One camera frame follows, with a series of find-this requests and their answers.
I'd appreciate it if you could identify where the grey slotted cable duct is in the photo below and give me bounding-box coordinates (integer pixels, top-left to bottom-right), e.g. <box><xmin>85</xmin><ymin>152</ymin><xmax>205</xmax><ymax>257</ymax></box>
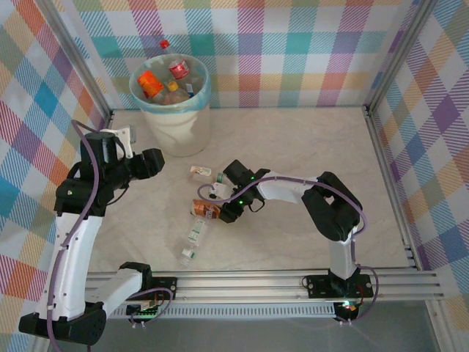
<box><xmin>57</xmin><ymin>306</ymin><xmax>340</xmax><ymax>320</ymax></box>

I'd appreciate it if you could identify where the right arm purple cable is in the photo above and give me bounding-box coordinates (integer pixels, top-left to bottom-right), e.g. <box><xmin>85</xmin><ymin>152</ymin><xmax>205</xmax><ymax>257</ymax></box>
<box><xmin>196</xmin><ymin>175</ymin><xmax>380</xmax><ymax>326</ymax></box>

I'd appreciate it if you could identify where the turquoise bin liner bag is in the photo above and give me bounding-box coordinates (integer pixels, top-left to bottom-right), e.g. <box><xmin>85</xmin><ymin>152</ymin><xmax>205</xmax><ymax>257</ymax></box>
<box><xmin>129</xmin><ymin>54</ymin><xmax>213</xmax><ymax>114</ymax></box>

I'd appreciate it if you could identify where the brown coffee drink bottle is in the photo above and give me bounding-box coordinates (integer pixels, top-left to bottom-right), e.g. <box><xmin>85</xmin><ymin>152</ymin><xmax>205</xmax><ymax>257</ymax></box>
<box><xmin>190</xmin><ymin>198</ymin><xmax>222</xmax><ymax>220</ymax></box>

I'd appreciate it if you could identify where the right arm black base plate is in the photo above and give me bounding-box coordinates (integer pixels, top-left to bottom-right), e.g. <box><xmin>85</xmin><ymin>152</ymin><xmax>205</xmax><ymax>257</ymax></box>
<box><xmin>305</xmin><ymin>274</ymin><xmax>375</xmax><ymax>300</ymax></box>

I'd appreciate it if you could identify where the orange label bottle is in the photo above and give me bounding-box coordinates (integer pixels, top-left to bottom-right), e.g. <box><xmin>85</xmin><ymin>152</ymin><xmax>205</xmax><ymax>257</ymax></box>
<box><xmin>137</xmin><ymin>70</ymin><xmax>166</xmax><ymax>106</ymax></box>

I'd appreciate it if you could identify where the aluminium frame post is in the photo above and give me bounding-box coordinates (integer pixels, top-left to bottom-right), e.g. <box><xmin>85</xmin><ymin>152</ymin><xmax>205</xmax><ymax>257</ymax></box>
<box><xmin>364</xmin><ymin>0</ymin><xmax>440</xmax><ymax>114</ymax></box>
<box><xmin>38</xmin><ymin>0</ymin><xmax>113</xmax><ymax>118</ymax></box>

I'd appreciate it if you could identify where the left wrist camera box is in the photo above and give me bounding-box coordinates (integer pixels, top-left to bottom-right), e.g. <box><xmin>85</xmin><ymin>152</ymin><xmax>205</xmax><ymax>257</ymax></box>
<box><xmin>99</xmin><ymin>125</ymin><xmax>137</xmax><ymax>159</ymax></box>

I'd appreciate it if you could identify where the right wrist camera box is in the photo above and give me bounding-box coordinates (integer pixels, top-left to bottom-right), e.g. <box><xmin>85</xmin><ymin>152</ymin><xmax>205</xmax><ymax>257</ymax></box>
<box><xmin>207</xmin><ymin>182</ymin><xmax>234</xmax><ymax>201</ymax></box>

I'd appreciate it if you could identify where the red label red cap bottle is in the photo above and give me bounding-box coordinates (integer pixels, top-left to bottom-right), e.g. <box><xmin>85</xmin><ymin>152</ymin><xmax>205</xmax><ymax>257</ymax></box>
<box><xmin>159</xmin><ymin>38</ymin><xmax>191</xmax><ymax>85</ymax></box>

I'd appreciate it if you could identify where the left controller board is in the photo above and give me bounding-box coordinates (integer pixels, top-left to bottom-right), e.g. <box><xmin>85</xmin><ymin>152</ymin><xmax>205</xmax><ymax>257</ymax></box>
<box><xmin>126</xmin><ymin>302</ymin><xmax>164</xmax><ymax>320</ymax></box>

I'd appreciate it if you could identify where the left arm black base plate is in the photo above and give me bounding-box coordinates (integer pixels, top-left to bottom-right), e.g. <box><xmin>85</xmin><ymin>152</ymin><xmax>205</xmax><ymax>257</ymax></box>
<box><xmin>111</xmin><ymin>275</ymin><xmax>180</xmax><ymax>302</ymax></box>

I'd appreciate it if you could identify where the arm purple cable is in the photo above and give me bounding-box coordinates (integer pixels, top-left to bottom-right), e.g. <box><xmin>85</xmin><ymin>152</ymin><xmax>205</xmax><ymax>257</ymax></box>
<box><xmin>45</xmin><ymin>119</ymin><xmax>175</xmax><ymax>352</ymax></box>
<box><xmin>196</xmin><ymin>175</ymin><xmax>380</xmax><ymax>326</ymax></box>

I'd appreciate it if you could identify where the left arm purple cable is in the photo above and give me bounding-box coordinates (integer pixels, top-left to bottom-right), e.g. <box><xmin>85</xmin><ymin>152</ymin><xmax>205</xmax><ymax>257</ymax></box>
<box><xmin>45</xmin><ymin>119</ymin><xmax>175</xmax><ymax>352</ymax></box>

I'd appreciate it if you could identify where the yellow orange juice bottle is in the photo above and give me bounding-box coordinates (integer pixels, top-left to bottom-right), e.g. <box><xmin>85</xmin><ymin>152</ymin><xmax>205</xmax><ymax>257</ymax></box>
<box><xmin>165</xmin><ymin>81</ymin><xmax>188</xmax><ymax>106</ymax></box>

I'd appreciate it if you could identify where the aluminium table edge rail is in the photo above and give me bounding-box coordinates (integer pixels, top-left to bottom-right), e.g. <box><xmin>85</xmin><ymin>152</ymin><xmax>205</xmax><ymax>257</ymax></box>
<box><xmin>364</xmin><ymin>108</ymin><xmax>446</xmax><ymax>352</ymax></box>
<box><xmin>32</xmin><ymin>109</ymin><xmax>114</xmax><ymax>352</ymax></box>

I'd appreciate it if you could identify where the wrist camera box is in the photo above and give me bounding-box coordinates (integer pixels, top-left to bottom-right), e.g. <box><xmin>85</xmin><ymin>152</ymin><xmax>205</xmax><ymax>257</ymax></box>
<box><xmin>99</xmin><ymin>125</ymin><xmax>137</xmax><ymax>159</ymax></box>
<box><xmin>207</xmin><ymin>182</ymin><xmax>234</xmax><ymax>201</ymax></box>

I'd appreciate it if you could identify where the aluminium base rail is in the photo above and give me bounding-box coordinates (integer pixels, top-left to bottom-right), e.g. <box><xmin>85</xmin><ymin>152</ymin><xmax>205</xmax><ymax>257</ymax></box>
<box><xmin>38</xmin><ymin>270</ymin><xmax>445</xmax><ymax>306</ymax></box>

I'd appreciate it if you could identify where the clear bottle green white label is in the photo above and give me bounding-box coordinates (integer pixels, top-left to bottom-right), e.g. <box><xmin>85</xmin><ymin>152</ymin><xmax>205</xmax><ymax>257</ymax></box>
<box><xmin>178</xmin><ymin>219</ymin><xmax>209</xmax><ymax>268</ymax></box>

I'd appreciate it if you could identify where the controller board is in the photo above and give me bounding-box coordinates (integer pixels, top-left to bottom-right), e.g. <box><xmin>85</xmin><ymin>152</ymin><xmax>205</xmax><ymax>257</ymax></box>
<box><xmin>335</xmin><ymin>300</ymin><xmax>360</xmax><ymax>315</ymax></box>
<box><xmin>126</xmin><ymin>302</ymin><xmax>164</xmax><ymax>320</ymax></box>

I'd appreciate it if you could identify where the right controller board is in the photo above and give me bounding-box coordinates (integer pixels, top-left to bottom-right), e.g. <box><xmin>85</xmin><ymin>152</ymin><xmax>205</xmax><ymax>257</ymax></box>
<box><xmin>335</xmin><ymin>300</ymin><xmax>360</xmax><ymax>315</ymax></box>

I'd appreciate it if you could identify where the small white label bottle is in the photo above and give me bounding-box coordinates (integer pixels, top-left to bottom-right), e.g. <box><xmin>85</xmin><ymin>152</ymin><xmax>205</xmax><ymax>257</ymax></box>
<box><xmin>188</xmin><ymin>165</ymin><xmax>225</xmax><ymax>184</ymax></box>

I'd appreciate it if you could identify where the white plastic bin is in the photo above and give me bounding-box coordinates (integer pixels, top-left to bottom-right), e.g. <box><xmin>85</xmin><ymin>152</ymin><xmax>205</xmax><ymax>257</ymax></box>
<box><xmin>129</xmin><ymin>54</ymin><xmax>213</xmax><ymax>158</ymax></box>

